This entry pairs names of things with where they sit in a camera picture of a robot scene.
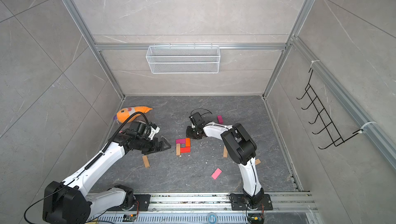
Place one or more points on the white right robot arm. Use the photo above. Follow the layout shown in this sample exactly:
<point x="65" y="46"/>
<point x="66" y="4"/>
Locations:
<point x="240" y="147"/>

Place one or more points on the white wire basket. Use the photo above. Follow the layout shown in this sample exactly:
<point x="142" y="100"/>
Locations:
<point x="183" y="59"/>

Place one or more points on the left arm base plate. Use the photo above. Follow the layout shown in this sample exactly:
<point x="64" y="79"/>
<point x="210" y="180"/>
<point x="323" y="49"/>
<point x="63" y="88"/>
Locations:
<point x="139" y="202"/>

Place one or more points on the magenta block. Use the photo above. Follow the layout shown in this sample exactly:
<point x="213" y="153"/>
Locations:
<point x="220" y="119"/>
<point x="181" y="141"/>

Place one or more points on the orange block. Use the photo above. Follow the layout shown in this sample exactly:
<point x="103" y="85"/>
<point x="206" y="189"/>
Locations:
<point x="187" y="142"/>

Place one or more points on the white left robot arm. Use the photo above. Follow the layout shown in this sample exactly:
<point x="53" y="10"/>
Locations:
<point x="69" y="202"/>

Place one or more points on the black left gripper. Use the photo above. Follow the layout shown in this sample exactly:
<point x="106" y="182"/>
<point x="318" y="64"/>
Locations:
<point x="157" y="148"/>

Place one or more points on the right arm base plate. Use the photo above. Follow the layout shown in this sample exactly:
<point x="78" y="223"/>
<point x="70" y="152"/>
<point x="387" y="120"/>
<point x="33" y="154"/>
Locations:
<point x="261" y="202"/>

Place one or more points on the pink block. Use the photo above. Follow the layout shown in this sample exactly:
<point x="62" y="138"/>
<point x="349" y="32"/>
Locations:
<point x="216" y="173"/>

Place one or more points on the red block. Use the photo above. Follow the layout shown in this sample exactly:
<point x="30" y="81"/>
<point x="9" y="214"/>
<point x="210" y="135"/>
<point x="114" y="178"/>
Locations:
<point x="184" y="150"/>

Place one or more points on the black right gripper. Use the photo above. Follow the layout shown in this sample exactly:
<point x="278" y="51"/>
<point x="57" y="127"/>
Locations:
<point x="190" y="135"/>

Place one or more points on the orange plush toy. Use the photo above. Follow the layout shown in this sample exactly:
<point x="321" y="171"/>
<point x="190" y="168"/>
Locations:
<point x="125" y="113"/>

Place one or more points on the black wire hook rack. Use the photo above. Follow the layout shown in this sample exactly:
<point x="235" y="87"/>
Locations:
<point x="324" y="118"/>

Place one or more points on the aluminium rail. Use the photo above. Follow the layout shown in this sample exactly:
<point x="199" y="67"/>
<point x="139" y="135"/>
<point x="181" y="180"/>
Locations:
<point x="191" y="203"/>

